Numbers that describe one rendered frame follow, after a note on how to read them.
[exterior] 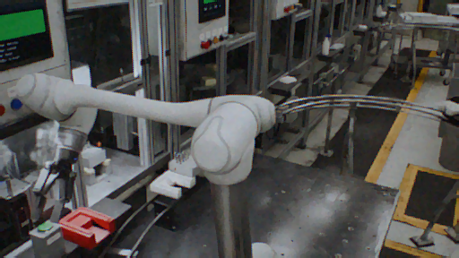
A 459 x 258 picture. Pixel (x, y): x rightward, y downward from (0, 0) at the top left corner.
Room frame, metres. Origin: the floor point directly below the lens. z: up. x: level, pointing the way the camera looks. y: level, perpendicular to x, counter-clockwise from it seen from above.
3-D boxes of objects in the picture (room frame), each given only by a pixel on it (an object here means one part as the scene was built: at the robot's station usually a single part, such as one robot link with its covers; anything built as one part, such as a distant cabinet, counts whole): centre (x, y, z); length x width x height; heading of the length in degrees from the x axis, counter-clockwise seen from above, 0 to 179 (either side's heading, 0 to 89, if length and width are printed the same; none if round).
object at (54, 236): (1.19, 0.69, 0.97); 0.08 x 0.08 x 0.12; 67
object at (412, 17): (6.56, -2.24, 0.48); 0.88 x 0.56 x 0.96; 85
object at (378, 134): (5.77, -1.68, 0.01); 5.85 x 0.59 x 0.01; 157
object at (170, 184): (1.87, 0.35, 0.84); 0.36 x 0.14 x 0.10; 157
